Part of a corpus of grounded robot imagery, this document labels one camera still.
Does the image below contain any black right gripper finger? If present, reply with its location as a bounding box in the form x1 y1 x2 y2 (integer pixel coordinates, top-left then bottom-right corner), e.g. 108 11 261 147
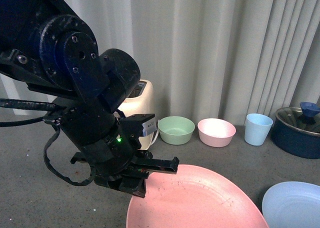
119 177 146 198

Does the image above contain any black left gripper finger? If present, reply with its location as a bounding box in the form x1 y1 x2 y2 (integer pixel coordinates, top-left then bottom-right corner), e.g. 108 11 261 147
131 156 180 174

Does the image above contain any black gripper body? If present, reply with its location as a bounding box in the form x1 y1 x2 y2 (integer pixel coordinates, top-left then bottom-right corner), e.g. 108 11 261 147
43 103 148 191

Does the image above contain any pink plastic plate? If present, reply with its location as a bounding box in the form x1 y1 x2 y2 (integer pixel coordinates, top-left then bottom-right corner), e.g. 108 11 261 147
126 164 268 228

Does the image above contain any light blue plastic plate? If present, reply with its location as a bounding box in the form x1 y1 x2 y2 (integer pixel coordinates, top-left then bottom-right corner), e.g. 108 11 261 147
262 181 320 228

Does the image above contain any green plastic bowl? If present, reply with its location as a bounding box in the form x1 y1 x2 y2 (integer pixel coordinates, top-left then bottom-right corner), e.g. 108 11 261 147
158 116 196 145

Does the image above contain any pink plastic bowl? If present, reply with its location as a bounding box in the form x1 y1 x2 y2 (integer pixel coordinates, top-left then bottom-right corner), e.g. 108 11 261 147
197 118 236 148

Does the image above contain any cream white toaster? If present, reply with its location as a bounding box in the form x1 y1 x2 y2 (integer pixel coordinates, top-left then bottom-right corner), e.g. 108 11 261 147
118 79 157 150

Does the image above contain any glass pot lid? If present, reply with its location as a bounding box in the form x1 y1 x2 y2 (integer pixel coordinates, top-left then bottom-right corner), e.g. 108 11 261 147
275 101 320 136

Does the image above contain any dark blue cooking pot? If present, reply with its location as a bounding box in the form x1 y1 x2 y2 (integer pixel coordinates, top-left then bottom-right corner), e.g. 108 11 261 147
271 117 320 159

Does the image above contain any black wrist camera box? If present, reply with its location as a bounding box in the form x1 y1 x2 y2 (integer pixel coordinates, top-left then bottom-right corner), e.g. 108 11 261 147
120 113 157 138

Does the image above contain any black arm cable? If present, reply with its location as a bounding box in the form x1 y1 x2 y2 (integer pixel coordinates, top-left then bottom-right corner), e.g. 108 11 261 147
0 97 97 186

